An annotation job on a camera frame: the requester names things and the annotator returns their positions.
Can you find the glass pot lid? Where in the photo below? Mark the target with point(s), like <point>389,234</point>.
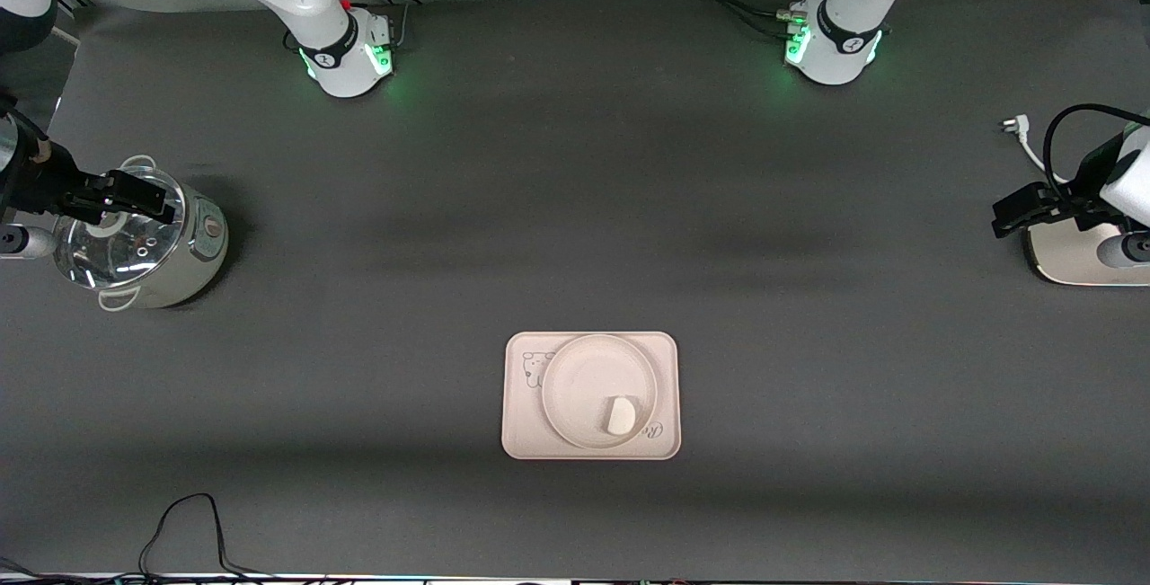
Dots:
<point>117,261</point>

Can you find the beige rectangular tray bear print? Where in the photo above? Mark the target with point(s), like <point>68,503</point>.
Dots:
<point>521,428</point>

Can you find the cream white toaster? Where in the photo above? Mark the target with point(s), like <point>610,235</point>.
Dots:
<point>1069,257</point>

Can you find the white steamed bun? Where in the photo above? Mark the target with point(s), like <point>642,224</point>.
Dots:
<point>619,416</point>

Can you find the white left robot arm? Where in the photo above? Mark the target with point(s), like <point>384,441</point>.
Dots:
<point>853,37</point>

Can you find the dark grey table mat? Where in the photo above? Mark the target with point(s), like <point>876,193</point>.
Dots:
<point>359,387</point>

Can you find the steel pot with glass lid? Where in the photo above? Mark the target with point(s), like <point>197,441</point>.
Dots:
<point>202,248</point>

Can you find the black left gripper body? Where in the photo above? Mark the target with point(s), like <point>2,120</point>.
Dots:
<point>1084,182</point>

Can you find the round beige plate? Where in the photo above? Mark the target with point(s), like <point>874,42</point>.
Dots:
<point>579,387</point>

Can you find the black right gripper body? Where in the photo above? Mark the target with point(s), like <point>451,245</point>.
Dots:
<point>43,182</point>

